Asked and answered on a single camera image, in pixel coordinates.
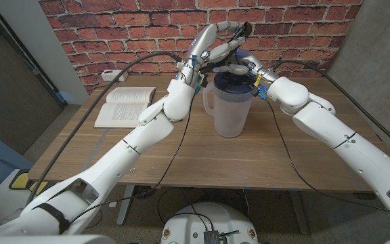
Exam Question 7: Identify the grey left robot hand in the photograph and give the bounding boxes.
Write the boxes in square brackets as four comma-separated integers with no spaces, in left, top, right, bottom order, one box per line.
[176,20,247,87]

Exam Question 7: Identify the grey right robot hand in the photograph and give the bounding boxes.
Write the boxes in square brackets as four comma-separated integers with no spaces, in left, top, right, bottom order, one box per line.
[212,49,280,91]

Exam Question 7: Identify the black stapler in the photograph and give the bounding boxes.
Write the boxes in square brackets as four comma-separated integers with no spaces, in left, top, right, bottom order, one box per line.
[200,21,253,74]

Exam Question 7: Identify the clear pitcher with blue lid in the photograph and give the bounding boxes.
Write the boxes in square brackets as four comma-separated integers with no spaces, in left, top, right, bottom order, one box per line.
[202,70,254,139]

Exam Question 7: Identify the open paperback book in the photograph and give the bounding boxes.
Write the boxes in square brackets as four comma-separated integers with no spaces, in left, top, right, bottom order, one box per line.
[93,86,157,129]

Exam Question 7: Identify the red brick printed backdrop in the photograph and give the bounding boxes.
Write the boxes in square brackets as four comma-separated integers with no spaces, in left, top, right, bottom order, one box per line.
[39,0,365,94]

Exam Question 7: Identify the white power strip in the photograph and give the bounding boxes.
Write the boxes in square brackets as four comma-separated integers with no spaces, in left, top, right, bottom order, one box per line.
[100,69,129,83]

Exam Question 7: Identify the grey tape strip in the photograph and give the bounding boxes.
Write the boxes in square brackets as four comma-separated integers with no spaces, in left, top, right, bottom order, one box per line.
[81,127,110,172]

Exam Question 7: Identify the grey table leg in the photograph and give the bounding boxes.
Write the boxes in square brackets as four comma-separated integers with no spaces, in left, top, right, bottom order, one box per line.
[288,190,309,235]

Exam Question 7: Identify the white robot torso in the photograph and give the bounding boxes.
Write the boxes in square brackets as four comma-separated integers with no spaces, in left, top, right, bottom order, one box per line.
[160,201,259,244]

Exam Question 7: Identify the white table leg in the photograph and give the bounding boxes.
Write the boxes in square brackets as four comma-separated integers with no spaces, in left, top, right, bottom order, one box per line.
[116,184,135,226]

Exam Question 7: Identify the dark wooden door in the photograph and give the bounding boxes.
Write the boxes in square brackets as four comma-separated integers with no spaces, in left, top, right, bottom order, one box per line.
[0,5,64,155]

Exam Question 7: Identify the white sneaker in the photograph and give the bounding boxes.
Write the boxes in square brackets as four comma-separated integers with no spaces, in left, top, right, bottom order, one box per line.
[0,207,24,224]

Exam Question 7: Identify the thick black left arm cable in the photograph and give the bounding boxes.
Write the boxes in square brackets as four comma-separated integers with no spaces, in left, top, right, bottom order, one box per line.
[25,51,183,206]

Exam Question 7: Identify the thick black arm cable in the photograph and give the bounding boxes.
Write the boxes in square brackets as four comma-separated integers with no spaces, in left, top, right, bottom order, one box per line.
[25,51,183,206]
[271,60,390,157]

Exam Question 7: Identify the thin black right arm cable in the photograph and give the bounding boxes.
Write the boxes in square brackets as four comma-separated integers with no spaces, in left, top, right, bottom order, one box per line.
[264,99,390,223]

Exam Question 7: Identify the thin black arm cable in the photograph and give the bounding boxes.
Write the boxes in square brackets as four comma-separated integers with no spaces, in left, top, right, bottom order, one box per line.
[69,94,196,224]
[264,99,390,223]

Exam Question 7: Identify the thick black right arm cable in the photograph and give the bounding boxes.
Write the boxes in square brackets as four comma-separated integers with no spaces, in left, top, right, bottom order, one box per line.
[271,60,390,157]

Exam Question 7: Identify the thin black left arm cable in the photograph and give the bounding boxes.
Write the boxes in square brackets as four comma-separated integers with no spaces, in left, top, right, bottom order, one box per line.
[69,94,196,224]

